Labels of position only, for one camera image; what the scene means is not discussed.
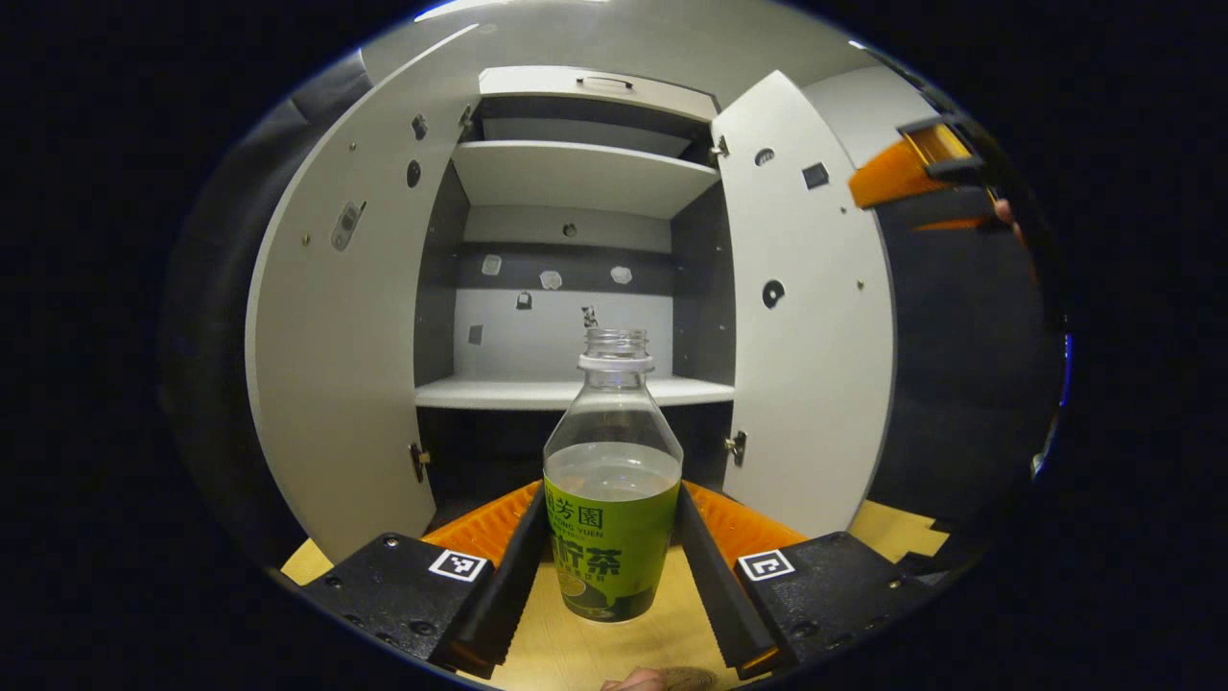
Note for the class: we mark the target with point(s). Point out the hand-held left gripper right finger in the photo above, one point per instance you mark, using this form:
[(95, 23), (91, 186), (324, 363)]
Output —
[(715, 595)]

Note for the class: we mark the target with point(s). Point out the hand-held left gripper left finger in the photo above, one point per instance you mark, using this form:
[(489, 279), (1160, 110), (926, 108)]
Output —
[(513, 595)]

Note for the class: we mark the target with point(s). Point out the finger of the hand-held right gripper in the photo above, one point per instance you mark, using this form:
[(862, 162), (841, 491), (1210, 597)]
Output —
[(940, 206), (892, 178)]

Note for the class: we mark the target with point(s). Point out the green label bottle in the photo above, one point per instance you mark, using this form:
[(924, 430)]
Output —
[(612, 547)]

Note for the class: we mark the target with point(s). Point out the white cabinet door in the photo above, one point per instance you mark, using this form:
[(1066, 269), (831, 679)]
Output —
[(336, 384), (815, 384)]

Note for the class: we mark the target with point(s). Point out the white cabinet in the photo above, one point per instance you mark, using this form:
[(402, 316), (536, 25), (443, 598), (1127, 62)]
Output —
[(566, 326)]

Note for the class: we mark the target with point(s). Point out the white cabinet drawer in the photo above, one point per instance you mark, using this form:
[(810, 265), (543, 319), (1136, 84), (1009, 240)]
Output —
[(537, 84)]

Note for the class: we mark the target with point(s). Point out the black backdrop cloth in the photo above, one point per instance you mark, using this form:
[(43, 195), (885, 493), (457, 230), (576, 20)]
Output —
[(959, 384)]

